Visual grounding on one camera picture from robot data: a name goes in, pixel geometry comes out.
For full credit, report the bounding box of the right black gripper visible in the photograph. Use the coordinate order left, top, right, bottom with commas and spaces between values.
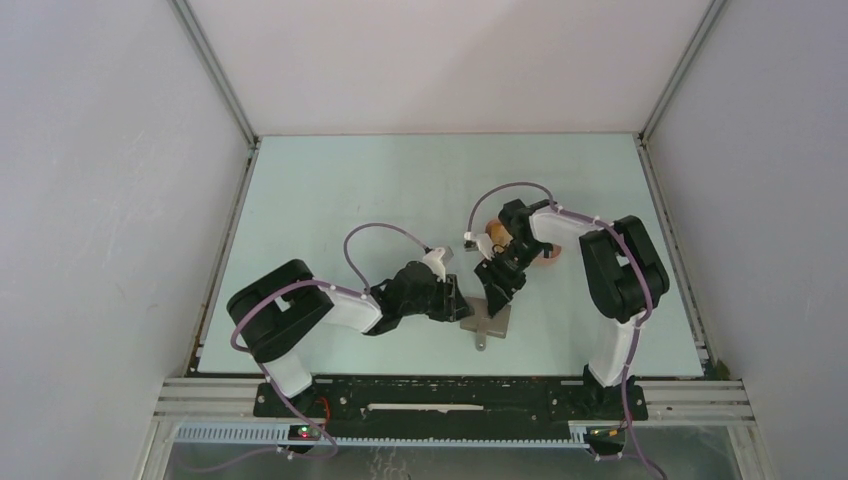
474, 240, 547, 318

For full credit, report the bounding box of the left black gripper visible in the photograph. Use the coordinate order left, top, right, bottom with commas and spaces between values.
400, 273, 473, 323

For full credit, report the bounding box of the grey card holder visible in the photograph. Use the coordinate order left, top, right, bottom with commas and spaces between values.
459, 297, 511, 352

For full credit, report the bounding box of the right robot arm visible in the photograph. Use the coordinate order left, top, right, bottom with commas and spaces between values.
463, 199, 670, 418

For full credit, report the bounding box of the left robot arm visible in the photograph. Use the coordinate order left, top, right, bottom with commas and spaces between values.
226, 259, 474, 417

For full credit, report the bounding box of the pink oval tray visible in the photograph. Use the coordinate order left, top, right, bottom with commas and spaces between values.
494, 243, 562, 267

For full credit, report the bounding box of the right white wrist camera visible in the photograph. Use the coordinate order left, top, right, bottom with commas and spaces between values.
463, 231, 494, 260

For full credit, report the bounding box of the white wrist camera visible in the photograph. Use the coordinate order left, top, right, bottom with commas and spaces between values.
463, 231, 494, 260
421, 246, 454, 282

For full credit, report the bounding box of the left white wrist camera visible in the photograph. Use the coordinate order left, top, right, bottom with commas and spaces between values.
421, 246, 454, 282

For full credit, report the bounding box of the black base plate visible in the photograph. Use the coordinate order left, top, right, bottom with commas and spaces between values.
292, 375, 648, 440

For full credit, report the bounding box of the aluminium frame rail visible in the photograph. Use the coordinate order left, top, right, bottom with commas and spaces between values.
153, 378, 756, 427

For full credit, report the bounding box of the right corner frame post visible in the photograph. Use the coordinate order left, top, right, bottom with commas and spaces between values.
638, 0, 729, 144

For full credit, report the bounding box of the corner frame post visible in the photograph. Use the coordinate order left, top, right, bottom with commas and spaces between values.
638, 0, 729, 144
168, 0, 259, 149

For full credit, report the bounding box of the left corner frame post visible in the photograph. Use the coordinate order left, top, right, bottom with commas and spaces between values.
168, 0, 259, 149

